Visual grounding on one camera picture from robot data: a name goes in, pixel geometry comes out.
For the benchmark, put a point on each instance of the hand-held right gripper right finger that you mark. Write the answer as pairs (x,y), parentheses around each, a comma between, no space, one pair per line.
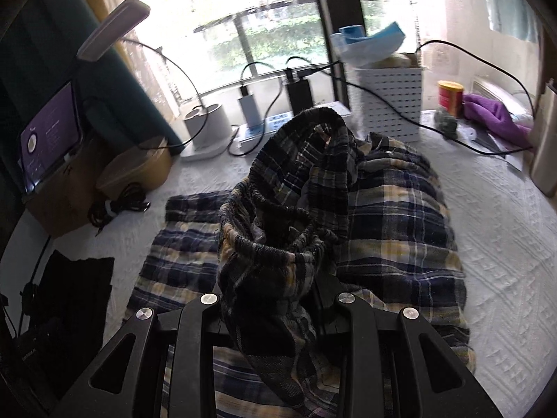
(348,313)

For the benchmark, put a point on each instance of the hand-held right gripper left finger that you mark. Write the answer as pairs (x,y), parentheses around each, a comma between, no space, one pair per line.
(204,313)

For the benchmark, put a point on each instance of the plaid pants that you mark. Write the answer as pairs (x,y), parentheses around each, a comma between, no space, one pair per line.
(391,235)

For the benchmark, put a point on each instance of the black cloth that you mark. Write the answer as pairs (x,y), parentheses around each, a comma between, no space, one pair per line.
(74,296)

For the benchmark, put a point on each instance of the tan round container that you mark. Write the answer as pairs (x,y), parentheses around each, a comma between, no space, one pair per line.
(135,165)

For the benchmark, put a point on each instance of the white textured bedspread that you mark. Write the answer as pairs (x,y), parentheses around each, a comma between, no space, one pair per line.
(500,244)

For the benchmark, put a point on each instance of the cardboard box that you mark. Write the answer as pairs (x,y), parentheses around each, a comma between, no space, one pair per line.
(65,200)

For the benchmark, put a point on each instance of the white power strip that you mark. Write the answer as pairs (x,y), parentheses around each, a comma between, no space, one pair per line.
(278,122)

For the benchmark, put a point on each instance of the white power bank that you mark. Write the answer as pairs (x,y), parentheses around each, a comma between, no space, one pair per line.
(251,109)

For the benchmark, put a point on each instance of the small dark green object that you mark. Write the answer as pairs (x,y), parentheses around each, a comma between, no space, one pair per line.
(447,122)

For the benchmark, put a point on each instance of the white perforated basket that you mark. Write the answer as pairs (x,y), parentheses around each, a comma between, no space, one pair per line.
(387,96)

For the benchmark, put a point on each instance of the printed paper sheet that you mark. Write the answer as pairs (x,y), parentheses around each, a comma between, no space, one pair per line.
(496,146)

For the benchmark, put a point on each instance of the black power bank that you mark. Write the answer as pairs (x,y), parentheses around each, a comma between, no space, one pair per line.
(299,93)

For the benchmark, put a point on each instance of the tablet with purple screen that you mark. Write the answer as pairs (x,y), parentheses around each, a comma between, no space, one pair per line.
(50,139)

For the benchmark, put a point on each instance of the red can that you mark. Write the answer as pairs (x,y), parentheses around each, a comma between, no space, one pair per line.
(449,100)

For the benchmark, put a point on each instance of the purple cloth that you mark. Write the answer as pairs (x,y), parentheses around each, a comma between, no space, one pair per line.
(491,115)

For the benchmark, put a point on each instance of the stainless steel tumbler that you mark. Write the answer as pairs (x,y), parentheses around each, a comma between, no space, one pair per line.
(546,148)

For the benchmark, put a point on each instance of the blue plastic packet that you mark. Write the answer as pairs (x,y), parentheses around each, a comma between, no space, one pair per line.
(370,45)

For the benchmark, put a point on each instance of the white desk lamp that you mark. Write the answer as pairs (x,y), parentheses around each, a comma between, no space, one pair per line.
(113,30)

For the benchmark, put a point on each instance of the teal curtain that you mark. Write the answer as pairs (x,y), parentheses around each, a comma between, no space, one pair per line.
(43,43)

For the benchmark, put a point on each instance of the dark window post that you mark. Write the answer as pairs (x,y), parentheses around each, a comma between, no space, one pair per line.
(330,8)

